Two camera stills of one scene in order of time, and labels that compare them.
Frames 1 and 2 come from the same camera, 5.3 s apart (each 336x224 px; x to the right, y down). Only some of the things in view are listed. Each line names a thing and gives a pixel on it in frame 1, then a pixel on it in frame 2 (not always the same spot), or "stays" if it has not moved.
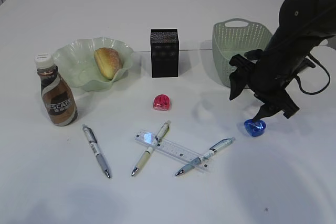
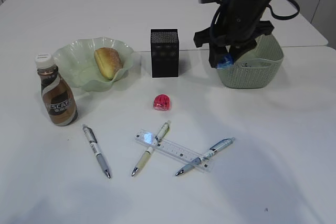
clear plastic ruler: (148, 138) stays
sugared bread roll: (108, 61) stays
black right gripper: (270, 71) to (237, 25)
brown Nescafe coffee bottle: (58, 98) stays
